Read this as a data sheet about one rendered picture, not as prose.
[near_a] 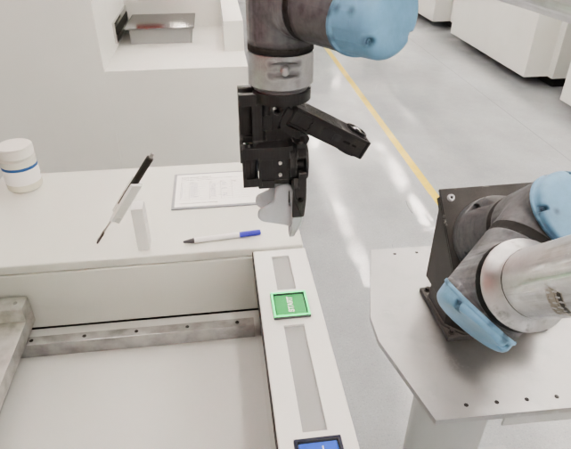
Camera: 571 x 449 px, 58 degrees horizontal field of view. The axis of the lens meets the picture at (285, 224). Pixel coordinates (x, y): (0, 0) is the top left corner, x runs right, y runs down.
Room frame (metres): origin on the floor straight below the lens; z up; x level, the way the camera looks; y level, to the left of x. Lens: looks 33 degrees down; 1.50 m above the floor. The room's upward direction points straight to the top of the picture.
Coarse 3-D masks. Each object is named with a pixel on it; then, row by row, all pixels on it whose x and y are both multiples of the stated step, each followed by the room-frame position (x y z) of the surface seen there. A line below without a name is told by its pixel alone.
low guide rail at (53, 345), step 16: (224, 320) 0.68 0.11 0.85; (240, 320) 0.68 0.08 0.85; (48, 336) 0.64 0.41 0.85; (64, 336) 0.64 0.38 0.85; (80, 336) 0.64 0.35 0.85; (96, 336) 0.64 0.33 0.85; (112, 336) 0.64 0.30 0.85; (128, 336) 0.64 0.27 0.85; (144, 336) 0.65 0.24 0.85; (160, 336) 0.65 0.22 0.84; (176, 336) 0.65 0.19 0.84; (192, 336) 0.66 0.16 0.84; (208, 336) 0.66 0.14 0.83; (224, 336) 0.66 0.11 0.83; (240, 336) 0.67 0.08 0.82; (32, 352) 0.62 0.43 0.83; (48, 352) 0.63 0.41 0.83; (64, 352) 0.63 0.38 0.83; (80, 352) 0.63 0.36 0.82
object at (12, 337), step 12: (0, 324) 0.64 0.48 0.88; (12, 324) 0.64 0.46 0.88; (24, 324) 0.64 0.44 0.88; (0, 336) 0.61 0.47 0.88; (12, 336) 0.61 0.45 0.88; (24, 336) 0.63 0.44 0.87; (0, 348) 0.59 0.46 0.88; (12, 348) 0.59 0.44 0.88; (0, 360) 0.56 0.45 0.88; (12, 360) 0.57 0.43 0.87; (0, 372) 0.54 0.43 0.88; (12, 372) 0.56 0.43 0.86; (0, 384) 0.52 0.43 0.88; (0, 396) 0.50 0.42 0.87; (0, 408) 0.49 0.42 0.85
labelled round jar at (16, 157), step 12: (0, 144) 0.97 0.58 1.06; (12, 144) 0.97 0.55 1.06; (24, 144) 0.97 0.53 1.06; (0, 156) 0.94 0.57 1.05; (12, 156) 0.94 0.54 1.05; (24, 156) 0.95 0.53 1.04; (12, 168) 0.94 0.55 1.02; (24, 168) 0.94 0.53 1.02; (36, 168) 0.97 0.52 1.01; (12, 180) 0.94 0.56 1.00; (24, 180) 0.94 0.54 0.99; (36, 180) 0.96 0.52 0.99; (24, 192) 0.94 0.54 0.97
